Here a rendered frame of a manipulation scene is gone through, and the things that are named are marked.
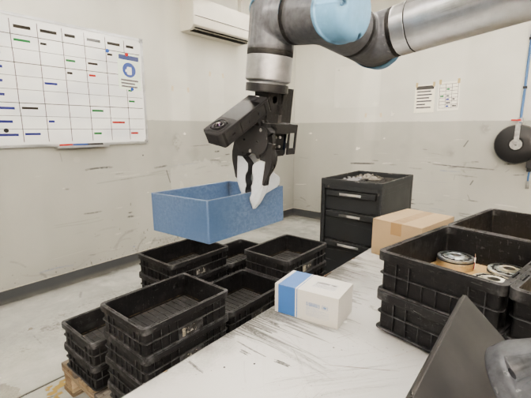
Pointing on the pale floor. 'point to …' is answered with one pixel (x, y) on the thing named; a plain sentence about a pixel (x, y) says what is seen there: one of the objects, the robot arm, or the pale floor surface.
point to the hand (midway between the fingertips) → (249, 201)
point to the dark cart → (357, 212)
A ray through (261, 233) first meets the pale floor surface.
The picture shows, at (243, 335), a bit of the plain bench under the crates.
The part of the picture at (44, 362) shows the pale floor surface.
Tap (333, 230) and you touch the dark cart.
